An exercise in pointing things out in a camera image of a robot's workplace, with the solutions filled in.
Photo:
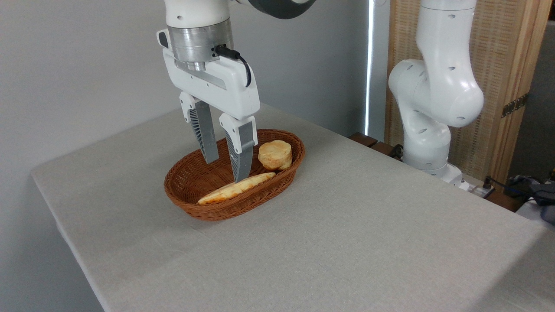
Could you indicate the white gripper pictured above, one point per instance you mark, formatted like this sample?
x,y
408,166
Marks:
x,y
225,97

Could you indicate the round bread roll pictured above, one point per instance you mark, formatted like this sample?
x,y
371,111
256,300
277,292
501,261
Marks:
x,y
275,154

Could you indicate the long flat bread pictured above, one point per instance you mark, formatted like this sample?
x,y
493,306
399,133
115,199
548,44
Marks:
x,y
234,188

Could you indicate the brown wicker oval basket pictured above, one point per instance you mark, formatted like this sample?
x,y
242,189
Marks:
x,y
190,182

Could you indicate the dark brown wooden block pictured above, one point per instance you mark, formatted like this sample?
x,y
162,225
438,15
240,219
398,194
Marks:
x,y
505,201
363,139
383,149

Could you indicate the grey linen tablecloth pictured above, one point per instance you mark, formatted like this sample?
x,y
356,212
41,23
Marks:
x,y
347,242

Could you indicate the white power strip with plug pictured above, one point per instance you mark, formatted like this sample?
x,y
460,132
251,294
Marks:
x,y
482,190

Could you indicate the wooden rattan folding screen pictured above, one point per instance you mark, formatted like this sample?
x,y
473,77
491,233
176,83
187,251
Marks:
x,y
498,52

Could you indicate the dark metal screen hinge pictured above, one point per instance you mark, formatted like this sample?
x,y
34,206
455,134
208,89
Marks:
x,y
515,105

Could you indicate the dark blue grey bag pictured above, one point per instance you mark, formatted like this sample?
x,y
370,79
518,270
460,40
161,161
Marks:
x,y
537,193

